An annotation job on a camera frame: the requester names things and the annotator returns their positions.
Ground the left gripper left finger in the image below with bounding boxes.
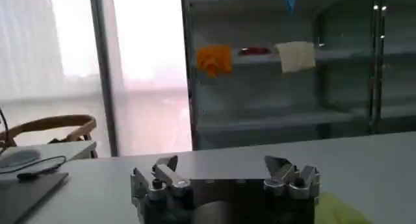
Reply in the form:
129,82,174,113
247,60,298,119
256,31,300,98
130,155,192,210

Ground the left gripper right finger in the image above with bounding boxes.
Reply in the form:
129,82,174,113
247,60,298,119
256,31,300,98
263,155,321,201

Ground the green shirt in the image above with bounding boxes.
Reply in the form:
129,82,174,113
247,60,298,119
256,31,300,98
315,192,374,224

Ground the grey metal shelf rack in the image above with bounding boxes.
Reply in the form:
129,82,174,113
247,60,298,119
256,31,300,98
180,0,378,151

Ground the wooden chair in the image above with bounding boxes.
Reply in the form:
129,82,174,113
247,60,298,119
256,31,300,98
0,114,98,158

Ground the glass door shelf rack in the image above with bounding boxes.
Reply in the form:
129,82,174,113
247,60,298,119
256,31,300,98
369,0,416,134

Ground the grey laptop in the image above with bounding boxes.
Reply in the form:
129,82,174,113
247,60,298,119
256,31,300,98
0,171,70,224

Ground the grey computer mouse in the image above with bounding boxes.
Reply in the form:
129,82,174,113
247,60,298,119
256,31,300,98
0,148,42,168

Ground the grey window frame post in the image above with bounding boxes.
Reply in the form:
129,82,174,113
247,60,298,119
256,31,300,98
88,0,120,157

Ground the black dongle cable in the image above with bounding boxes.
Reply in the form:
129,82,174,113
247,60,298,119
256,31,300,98
0,155,68,182

